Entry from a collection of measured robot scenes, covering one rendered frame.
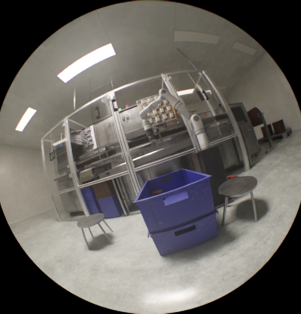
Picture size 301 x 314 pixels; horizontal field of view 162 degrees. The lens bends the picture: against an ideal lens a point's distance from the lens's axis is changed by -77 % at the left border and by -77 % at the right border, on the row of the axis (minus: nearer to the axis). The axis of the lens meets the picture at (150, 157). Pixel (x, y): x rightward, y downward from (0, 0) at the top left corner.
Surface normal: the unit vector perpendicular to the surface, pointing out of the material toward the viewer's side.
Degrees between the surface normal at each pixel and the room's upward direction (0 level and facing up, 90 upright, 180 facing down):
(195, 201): 90
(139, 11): 180
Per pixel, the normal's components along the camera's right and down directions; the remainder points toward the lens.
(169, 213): -0.07, -0.05
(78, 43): 0.31, 0.95
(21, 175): 0.95, -0.32
